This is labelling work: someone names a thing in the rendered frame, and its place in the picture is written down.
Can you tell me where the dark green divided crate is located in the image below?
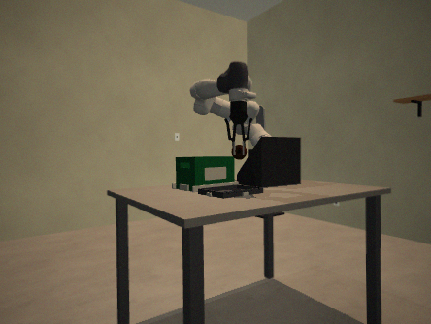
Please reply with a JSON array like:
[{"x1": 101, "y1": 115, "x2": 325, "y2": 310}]
[{"x1": 176, "y1": 156, "x2": 235, "y2": 191}]

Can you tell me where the brown bottle with blue label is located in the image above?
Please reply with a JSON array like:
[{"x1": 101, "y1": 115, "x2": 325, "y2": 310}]
[{"x1": 231, "y1": 145, "x2": 247, "y2": 160}]

